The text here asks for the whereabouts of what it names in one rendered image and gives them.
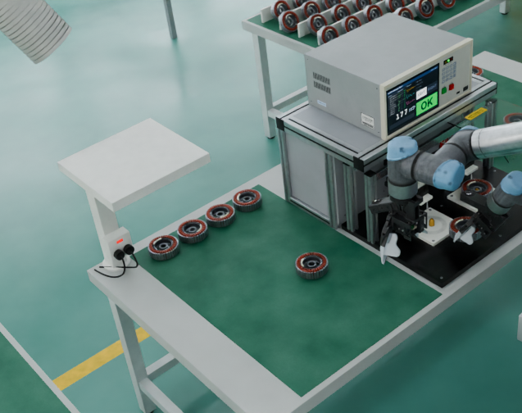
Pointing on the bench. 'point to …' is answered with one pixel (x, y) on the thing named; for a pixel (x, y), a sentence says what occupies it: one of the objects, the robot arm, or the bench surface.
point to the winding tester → (385, 70)
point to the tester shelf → (351, 145)
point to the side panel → (308, 179)
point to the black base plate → (476, 252)
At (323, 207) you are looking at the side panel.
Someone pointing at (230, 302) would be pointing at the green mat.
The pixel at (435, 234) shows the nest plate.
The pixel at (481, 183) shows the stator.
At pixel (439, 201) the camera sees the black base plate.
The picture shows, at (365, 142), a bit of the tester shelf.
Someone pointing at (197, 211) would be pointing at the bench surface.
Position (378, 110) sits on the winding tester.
